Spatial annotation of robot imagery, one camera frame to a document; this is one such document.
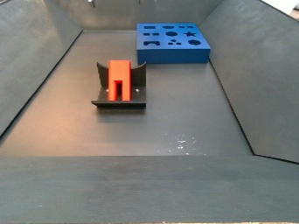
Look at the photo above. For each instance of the red square-circle peg object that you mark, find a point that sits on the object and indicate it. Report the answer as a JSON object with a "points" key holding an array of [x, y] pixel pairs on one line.
{"points": [[119, 77]]}

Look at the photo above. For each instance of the black curved regrasp stand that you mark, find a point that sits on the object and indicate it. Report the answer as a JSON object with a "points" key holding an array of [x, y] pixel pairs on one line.
{"points": [[138, 90]]}

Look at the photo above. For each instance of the blue foam shape-hole fixture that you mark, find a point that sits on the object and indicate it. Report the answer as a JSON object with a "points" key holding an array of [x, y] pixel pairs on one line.
{"points": [[172, 43]]}

